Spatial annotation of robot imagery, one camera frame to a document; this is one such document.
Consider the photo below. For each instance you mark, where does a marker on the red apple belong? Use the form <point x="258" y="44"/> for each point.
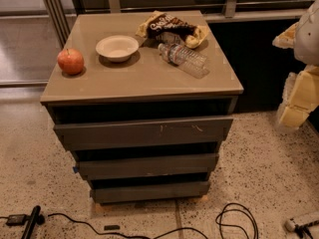
<point x="71" y="61"/>

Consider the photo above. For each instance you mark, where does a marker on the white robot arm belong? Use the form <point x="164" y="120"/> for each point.
<point x="306" y="41"/>

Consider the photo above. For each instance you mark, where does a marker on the grey bottom drawer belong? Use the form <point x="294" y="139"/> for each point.
<point x="150" y="192"/>

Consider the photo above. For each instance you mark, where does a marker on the brown chip bag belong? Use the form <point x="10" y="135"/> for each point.
<point x="166" y="28"/>

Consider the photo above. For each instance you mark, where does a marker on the white power strip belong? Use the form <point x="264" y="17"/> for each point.
<point x="305" y="220"/>

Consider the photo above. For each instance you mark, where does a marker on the grey drawer cabinet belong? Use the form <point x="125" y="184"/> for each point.
<point x="143" y="88"/>

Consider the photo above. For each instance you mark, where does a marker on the blue tape piece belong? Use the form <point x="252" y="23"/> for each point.
<point x="75" y="169"/>

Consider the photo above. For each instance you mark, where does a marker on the white paper bowl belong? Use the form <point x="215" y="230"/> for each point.
<point x="118" y="48"/>

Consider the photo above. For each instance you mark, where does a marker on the grey drawer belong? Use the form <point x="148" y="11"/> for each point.
<point x="147" y="166"/>
<point x="150" y="192"/>
<point x="150" y="132"/>

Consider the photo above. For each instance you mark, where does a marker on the black power adapter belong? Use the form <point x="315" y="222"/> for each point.
<point x="16" y="219"/>

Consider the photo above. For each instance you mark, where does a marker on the small black floor block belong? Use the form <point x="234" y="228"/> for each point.
<point x="111" y="227"/>

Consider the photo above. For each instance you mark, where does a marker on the grey top drawer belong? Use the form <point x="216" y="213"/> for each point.
<point x="150" y="132"/>

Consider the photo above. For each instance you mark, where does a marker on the clear plastic water bottle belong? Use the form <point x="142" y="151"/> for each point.
<point x="185" y="59"/>

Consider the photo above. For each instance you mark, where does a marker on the black bar tool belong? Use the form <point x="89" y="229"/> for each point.
<point x="35" y="218"/>

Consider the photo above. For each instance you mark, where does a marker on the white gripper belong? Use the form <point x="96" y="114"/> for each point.
<point x="308" y="40"/>

